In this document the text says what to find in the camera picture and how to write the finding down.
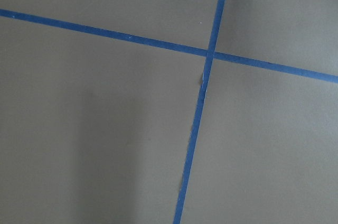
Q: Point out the blue tape grid lines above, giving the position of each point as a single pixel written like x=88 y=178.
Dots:
x=210 y=54

